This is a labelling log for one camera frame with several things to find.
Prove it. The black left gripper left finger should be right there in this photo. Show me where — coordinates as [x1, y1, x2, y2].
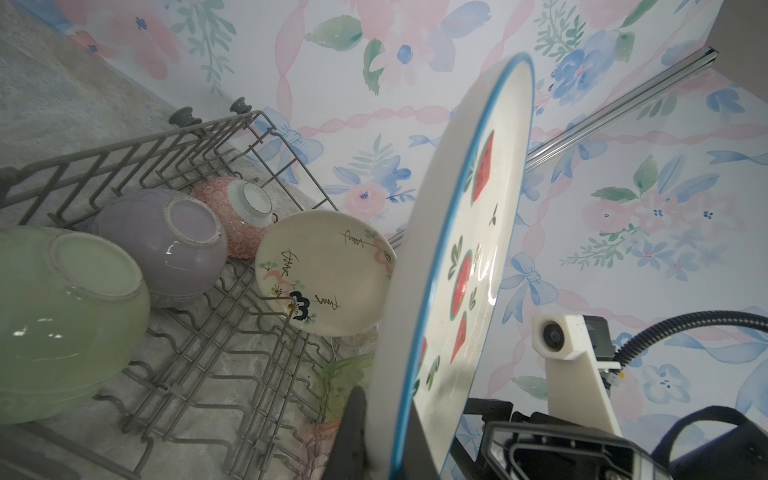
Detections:
[321, 386, 367, 480]

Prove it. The watermelon plate blue rim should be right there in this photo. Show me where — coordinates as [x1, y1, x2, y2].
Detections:
[364, 53, 535, 479]

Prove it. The green ceramic bowl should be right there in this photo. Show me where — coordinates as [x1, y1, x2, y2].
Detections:
[1, 226, 150, 425]

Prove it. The black corrugated cable hose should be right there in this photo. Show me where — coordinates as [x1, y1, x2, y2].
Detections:
[613, 309, 768, 370]

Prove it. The pink patterned bowl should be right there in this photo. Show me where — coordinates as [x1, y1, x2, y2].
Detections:
[190, 177, 278, 260]

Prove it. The pink glass tumbler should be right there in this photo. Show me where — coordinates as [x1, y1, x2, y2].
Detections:
[299, 420, 341, 479]

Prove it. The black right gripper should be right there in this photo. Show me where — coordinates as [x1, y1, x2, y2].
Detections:
[449, 398, 670, 479]

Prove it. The cream flamingo plate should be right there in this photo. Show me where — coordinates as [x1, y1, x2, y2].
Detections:
[254, 210, 396, 337]

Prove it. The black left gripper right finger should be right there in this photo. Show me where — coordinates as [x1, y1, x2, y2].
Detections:
[407, 402, 440, 480]

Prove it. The green glass tumbler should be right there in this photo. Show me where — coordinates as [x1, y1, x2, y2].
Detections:
[321, 353, 374, 422]

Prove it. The lilac ceramic bowl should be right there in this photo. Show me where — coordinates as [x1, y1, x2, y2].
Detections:
[89, 188, 228, 308]

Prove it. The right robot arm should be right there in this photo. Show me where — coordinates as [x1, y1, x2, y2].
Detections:
[449, 399, 767, 479]

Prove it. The aluminium right corner post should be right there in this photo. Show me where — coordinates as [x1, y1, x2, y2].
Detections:
[388, 48, 718, 248]

